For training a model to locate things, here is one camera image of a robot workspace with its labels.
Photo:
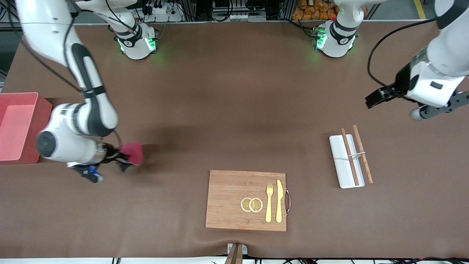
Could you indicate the lemon slice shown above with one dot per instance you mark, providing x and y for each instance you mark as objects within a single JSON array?
[
  {"x": 244, "y": 204},
  {"x": 256, "y": 205}
]

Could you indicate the white power strip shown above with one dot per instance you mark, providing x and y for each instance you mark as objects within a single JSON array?
[
  {"x": 238, "y": 16},
  {"x": 168, "y": 14}
]

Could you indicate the yellow knife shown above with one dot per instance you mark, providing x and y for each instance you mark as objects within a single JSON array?
[{"x": 279, "y": 201}]

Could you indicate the thin white band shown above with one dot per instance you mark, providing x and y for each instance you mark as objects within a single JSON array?
[{"x": 357, "y": 154}]

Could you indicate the red cloth with grey underside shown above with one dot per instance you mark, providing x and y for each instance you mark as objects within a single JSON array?
[{"x": 132, "y": 152}]

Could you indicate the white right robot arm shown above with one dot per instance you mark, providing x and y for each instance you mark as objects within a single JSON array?
[{"x": 91, "y": 113}]

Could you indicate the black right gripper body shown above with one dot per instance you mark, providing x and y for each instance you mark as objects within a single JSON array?
[{"x": 109, "y": 153}]

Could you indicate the orange snack bag pile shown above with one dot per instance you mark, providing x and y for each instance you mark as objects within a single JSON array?
[{"x": 311, "y": 11}]

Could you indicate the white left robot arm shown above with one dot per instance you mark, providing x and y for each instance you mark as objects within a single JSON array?
[{"x": 337, "y": 36}]

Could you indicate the brown wooden chopstick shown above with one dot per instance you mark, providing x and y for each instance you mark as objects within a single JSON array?
[
  {"x": 362, "y": 154},
  {"x": 350, "y": 157}
]

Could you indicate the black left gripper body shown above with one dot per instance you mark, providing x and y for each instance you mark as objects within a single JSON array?
[{"x": 401, "y": 81}]

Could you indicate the brown leather table mat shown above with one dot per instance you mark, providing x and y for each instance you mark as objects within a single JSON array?
[{"x": 220, "y": 110}]

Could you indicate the white rectangular tray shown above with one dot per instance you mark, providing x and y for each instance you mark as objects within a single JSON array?
[{"x": 342, "y": 172}]

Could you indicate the pink plastic box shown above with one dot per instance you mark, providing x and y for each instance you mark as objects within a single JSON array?
[{"x": 18, "y": 135}]

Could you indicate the metal camera stand bracket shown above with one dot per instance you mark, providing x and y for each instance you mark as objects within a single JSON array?
[{"x": 236, "y": 253}]

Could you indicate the yellow fork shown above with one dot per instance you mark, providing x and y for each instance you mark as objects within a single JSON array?
[{"x": 269, "y": 205}]

